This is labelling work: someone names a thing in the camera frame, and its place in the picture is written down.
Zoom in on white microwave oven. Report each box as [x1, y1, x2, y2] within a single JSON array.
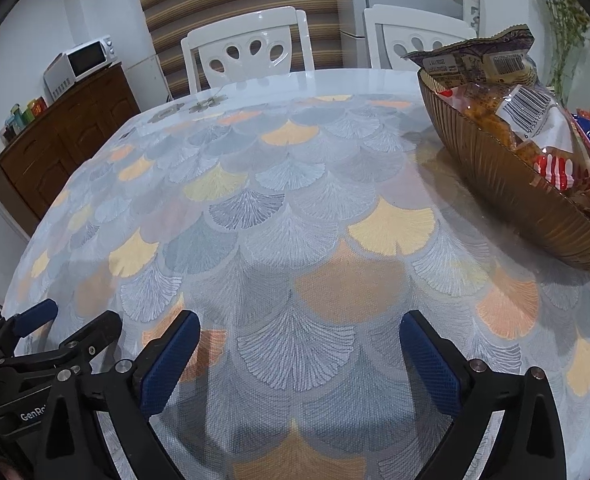
[[44, 36, 117, 101]]

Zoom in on white chair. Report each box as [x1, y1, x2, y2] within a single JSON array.
[[180, 6, 315, 94], [363, 4, 477, 72]]

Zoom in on brown wooden cabinet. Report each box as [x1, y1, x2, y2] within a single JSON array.
[[0, 63, 140, 235]]

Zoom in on white chair right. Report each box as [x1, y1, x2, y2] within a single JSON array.
[[363, 4, 477, 72]]

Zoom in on dark blue patterned snack bag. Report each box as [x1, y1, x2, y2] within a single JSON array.
[[406, 24, 539, 88]]

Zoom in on white chair left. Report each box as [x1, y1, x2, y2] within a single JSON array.
[[180, 6, 315, 94]]

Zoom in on bottles on cabinet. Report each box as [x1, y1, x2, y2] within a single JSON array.
[[0, 96, 47, 154]]

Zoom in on fan pattern tablecloth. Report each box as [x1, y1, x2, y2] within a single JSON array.
[[4, 70, 590, 479]]

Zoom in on brown ribbed glass bowl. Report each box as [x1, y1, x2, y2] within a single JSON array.
[[417, 70, 590, 272]]

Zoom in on red striped fried snack bag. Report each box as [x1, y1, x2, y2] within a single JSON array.
[[438, 82, 590, 194]]

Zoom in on clear cracker pack with barcode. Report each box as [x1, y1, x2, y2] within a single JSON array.
[[496, 84, 574, 153]]

